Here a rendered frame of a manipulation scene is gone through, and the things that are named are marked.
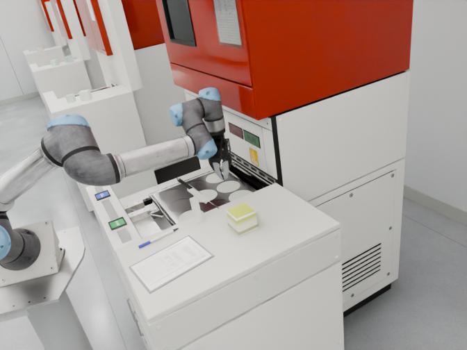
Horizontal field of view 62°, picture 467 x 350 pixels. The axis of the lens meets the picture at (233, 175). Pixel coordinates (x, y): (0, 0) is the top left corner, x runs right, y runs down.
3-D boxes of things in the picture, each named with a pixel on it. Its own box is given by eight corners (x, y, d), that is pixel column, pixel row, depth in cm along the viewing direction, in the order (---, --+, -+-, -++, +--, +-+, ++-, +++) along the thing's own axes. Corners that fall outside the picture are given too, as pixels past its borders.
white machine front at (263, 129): (201, 151, 220) (187, 81, 201) (285, 212, 154) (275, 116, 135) (196, 153, 218) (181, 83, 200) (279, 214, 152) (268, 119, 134)
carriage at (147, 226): (144, 209, 166) (142, 203, 165) (174, 252, 136) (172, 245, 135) (126, 216, 163) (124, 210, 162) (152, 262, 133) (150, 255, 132)
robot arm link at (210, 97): (192, 91, 141) (212, 85, 144) (198, 119, 146) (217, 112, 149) (201, 94, 135) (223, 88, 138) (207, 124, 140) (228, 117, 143)
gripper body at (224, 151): (232, 151, 156) (227, 123, 150) (229, 161, 148) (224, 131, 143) (213, 153, 157) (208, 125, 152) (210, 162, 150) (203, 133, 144)
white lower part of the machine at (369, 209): (306, 224, 282) (297, 117, 245) (398, 289, 216) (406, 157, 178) (220, 265, 256) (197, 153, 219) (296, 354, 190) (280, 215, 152)
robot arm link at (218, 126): (222, 121, 141) (200, 123, 142) (224, 132, 143) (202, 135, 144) (225, 114, 147) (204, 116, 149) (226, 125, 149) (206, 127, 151)
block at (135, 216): (148, 212, 157) (146, 205, 156) (151, 215, 155) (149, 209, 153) (129, 219, 154) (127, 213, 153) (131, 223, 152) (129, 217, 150)
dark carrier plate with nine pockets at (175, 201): (223, 169, 179) (222, 167, 179) (263, 198, 151) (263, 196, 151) (152, 195, 166) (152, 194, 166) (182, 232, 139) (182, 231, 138)
